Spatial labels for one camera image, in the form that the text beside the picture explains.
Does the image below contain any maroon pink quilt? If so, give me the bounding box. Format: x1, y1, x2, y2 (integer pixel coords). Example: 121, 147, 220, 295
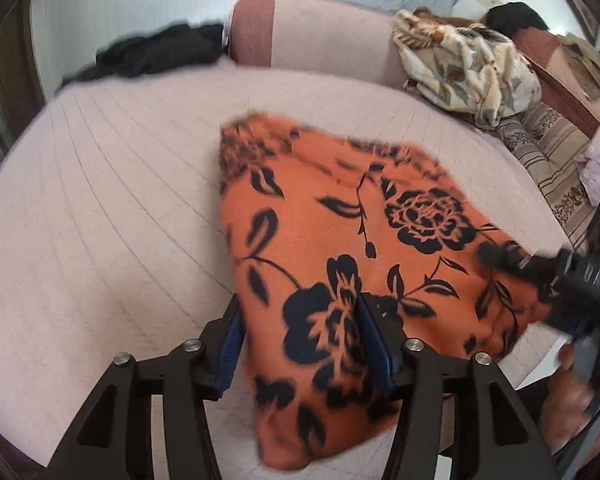
509, 29, 600, 137

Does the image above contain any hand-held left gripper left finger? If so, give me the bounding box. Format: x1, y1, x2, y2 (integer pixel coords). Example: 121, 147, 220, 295
45, 294, 247, 480

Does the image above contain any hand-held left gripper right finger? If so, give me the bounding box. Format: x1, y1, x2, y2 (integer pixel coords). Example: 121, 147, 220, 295
355, 292, 563, 480

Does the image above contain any black cloth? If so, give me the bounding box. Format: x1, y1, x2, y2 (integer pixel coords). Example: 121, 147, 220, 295
60, 21, 227, 85

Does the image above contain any pink bolster cushion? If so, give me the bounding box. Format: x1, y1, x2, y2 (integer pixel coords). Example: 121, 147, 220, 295
227, 0, 417, 90

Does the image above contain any person's right hand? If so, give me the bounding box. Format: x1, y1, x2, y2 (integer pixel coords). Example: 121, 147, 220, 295
539, 339, 600, 453

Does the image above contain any wooden door with glass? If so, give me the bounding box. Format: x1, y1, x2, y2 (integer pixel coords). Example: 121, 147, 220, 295
0, 20, 47, 171

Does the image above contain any beige garment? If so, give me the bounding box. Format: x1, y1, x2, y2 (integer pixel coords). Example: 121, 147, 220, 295
555, 32, 600, 105

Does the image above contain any cream floral blanket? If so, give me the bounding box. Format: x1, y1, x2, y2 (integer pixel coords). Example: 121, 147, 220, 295
391, 8, 543, 129

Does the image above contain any orange floral garment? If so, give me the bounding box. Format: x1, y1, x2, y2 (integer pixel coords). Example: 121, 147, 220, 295
218, 111, 556, 472

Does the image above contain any black garment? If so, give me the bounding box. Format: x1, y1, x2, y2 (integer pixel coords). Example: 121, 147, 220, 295
481, 2, 551, 34

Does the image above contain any striped beige cushion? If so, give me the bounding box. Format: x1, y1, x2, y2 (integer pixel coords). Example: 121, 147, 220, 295
495, 104, 600, 253

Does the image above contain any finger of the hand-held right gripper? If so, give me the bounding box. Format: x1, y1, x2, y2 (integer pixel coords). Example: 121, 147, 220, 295
479, 241, 571, 288

